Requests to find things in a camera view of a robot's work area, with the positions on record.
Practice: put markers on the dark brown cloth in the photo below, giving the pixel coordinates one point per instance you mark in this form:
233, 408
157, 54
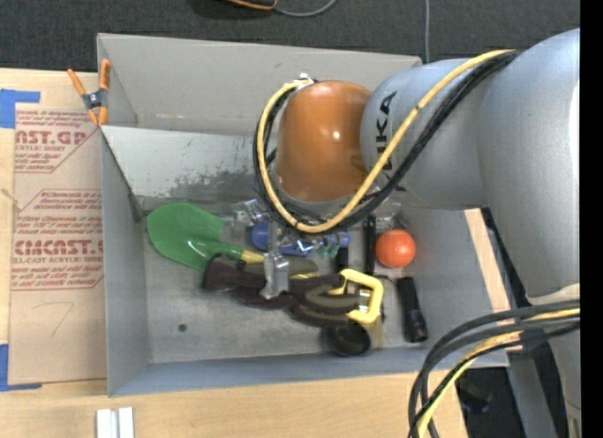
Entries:
235, 283

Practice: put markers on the brown cardboard board, red print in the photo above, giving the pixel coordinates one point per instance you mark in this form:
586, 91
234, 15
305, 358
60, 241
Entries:
56, 332

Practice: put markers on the grey metal bin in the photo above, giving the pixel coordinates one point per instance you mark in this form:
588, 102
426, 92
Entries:
198, 87

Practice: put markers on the green toy shovel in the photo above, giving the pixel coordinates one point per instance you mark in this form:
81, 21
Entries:
186, 233

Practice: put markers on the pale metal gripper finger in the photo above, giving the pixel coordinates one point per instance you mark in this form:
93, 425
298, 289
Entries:
275, 278

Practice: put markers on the orange ball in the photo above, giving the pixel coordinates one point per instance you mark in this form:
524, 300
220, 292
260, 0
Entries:
396, 248

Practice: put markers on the yellow plastic clamp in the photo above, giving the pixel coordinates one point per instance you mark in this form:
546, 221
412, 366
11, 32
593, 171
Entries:
374, 295

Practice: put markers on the black round cap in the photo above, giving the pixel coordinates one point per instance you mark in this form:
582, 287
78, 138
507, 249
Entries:
347, 341

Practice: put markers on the black flashlight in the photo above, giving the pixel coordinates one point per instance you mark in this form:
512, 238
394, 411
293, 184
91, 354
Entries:
412, 309

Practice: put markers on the black cylinder on white bracket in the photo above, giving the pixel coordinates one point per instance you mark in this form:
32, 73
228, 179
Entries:
370, 248

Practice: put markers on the blue plastic toy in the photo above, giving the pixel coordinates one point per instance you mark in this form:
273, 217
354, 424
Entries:
260, 236

